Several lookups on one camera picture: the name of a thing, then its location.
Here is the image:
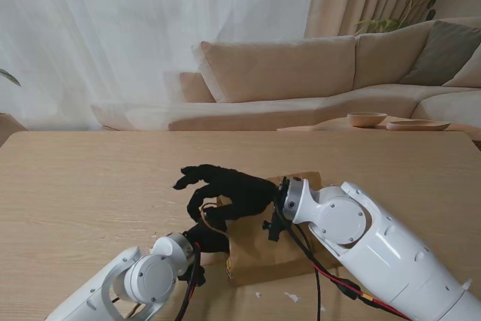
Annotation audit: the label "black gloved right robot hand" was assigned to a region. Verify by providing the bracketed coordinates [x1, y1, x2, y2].
[171, 164, 283, 232]

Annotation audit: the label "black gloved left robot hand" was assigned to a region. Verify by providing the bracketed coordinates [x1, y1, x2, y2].
[183, 223, 231, 254]

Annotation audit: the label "brown paper bag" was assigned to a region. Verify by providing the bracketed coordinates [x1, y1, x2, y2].
[198, 170, 341, 286]

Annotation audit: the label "low wooden coffee table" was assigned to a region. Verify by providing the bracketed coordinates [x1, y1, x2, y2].
[277, 116, 481, 145]

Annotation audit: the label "beige sofa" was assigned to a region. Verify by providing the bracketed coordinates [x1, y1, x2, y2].
[92, 16, 481, 132]

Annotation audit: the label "wooden bowl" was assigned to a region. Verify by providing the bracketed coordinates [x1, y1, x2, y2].
[346, 111, 388, 129]

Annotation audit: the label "shallow wooden tray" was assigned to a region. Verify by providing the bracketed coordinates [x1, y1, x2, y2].
[386, 120, 451, 132]

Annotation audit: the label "sheer white curtain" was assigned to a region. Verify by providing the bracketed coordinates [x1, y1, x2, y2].
[0, 0, 320, 132]

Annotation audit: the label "light wooden planter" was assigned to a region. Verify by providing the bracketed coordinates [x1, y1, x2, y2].
[0, 112, 27, 147]

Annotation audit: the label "grey cushion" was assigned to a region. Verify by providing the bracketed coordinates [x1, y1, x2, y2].
[400, 20, 481, 87]

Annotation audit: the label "small green plant leaves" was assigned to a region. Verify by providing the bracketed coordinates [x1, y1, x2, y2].
[0, 68, 22, 87]

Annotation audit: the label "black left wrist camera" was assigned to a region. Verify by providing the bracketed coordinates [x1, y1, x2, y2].
[178, 264, 207, 288]

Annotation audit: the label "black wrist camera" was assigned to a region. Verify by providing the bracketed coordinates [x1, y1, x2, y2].
[178, 264, 207, 288]
[262, 215, 291, 242]

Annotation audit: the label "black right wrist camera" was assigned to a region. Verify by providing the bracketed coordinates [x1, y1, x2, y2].
[262, 215, 291, 242]

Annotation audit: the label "left arm red black cable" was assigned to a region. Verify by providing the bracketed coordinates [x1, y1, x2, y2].
[175, 244, 204, 321]

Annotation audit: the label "arm red black cable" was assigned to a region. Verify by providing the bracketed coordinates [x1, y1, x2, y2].
[277, 200, 413, 321]
[175, 244, 204, 321]

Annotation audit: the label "right arm red black cable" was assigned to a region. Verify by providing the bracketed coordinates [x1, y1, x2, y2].
[277, 200, 413, 321]

